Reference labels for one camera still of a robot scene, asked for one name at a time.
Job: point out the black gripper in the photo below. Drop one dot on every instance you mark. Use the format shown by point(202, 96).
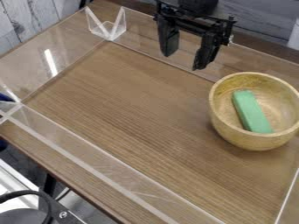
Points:
point(196, 16)

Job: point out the green rectangular block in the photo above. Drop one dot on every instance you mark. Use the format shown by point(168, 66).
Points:
point(250, 113)

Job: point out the light wooden bowl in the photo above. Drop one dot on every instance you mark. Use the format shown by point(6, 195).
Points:
point(278, 99)

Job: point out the clear acrylic tray walls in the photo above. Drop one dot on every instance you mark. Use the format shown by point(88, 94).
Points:
point(114, 118)

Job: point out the black table leg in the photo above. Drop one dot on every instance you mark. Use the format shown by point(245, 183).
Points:
point(50, 184)

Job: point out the clear acrylic corner bracket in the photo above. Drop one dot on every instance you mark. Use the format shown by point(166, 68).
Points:
point(108, 30)

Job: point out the black metal bracket with screw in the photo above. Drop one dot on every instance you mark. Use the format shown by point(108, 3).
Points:
point(62, 215)

